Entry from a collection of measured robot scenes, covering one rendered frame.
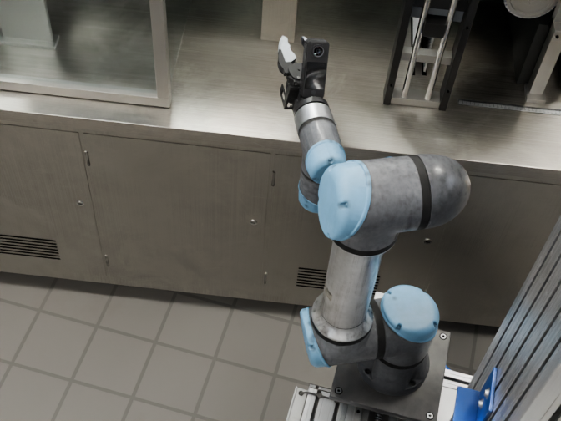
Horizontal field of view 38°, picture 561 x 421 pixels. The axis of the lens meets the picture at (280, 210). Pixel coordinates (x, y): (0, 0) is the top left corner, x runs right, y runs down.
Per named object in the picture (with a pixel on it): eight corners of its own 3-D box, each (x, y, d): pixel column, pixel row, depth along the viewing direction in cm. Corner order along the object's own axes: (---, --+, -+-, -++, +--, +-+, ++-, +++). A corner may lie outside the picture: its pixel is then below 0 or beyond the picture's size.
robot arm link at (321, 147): (306, 190, 157) (310, 161, 150) (295, 148, 163) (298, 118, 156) (346, 186, 158) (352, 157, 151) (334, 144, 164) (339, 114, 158)
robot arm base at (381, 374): (422, 404, 169) (432, 382, 162) (350, 384, 171) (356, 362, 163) (432, 342, 179) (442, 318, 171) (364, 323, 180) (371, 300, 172)
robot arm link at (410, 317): (437, 362, 165) (452, 328, 154) (372, 372, 162) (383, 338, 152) (420, 311, 172) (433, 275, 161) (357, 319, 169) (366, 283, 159)
